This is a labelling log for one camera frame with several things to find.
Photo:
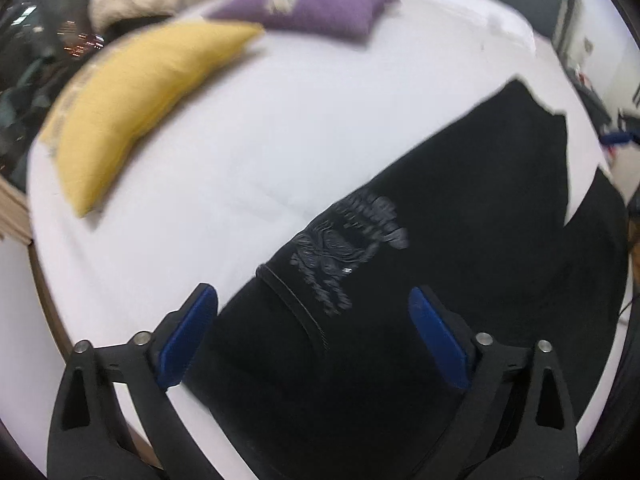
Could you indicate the purple pillow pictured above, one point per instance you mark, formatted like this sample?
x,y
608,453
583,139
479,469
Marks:
x,y
344,19

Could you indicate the white bed mattress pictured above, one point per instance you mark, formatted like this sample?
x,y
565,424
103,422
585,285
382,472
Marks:
x,y
235,170

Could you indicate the black denim pants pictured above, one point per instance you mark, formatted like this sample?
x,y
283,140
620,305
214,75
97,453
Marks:
x,y
315,370

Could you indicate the yellow pillow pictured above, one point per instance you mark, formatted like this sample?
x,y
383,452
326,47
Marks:
x,y
120,96

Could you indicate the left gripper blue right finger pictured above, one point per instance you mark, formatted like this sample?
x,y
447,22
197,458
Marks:
x,y
446,336

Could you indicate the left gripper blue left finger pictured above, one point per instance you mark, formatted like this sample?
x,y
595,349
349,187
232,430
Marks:
x,y
177,338

